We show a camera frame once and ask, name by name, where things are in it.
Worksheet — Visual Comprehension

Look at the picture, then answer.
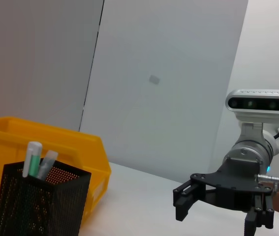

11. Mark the yellow plastic storage bin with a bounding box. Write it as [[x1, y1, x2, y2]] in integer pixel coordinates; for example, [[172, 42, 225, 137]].
[[0, 116, 112, 222]]

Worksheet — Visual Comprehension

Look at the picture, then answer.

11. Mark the black mesh pen holder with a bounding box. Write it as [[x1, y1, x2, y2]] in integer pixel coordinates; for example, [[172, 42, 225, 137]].
[[0, 160, 92, 236]]

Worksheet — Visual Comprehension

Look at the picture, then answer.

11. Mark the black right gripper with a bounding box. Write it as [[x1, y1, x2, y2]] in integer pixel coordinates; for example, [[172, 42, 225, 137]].
[[173, 156, 275, 236]]

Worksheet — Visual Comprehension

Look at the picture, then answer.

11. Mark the green utility knife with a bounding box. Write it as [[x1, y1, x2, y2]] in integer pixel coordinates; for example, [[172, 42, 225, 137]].
[[22, 141, 43, 178]]

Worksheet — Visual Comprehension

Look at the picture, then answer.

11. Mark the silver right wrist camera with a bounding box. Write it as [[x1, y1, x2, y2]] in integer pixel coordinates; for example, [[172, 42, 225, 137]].
[[225, 88, 279, 123]]

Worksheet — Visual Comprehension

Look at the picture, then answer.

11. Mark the right gripper connector cable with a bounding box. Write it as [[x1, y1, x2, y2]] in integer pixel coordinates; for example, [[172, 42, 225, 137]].
[[256, 174, 279, 197]]

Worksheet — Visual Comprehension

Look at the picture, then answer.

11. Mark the grey marker pen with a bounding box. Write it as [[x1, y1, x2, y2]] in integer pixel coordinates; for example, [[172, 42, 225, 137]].
[[37, 150, 59, 180]]

